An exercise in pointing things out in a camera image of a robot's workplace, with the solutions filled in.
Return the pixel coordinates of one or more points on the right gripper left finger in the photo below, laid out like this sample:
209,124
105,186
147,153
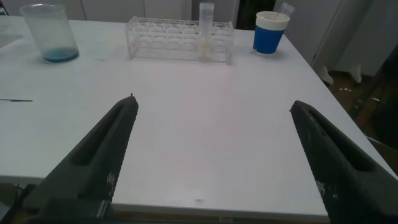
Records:
99,168

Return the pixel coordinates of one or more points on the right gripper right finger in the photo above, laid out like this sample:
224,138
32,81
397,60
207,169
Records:
345,177

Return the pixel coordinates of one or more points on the test tube with white pigment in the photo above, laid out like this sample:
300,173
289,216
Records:
206,31

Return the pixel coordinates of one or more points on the clear glass beaker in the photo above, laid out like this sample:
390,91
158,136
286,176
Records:
52,37

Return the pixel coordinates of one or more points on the blue and white paper cup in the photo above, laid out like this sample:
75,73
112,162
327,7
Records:
268,39

